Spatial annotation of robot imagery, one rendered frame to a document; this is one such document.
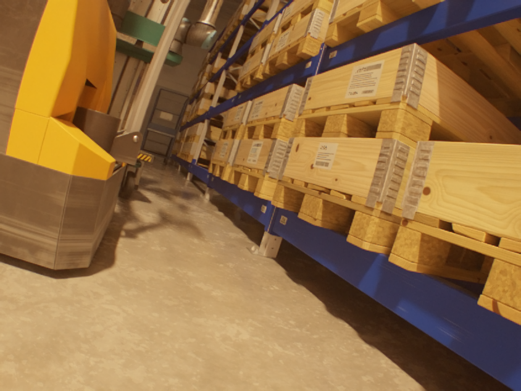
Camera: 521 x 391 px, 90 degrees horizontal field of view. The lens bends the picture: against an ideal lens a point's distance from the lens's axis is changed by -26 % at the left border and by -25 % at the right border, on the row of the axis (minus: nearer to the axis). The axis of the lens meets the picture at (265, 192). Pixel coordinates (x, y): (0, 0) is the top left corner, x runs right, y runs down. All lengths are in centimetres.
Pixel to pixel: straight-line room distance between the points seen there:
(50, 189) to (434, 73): 117
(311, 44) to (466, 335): 176
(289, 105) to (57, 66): 140
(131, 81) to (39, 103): 167
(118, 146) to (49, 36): 50
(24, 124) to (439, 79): 122
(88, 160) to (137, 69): 167
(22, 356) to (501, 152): 99
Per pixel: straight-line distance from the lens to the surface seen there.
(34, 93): 84
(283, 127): 191
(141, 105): 122
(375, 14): 151
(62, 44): 85
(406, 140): 105
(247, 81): 319
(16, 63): 87
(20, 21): 90
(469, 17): 115
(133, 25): 244
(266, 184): 189
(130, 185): 216
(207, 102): 661
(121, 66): 246
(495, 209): 74
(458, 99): 127
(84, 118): 112
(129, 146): 119
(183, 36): 235
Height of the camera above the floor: 39
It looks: 2 degrees down
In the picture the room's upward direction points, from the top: 17 degrees clockwise
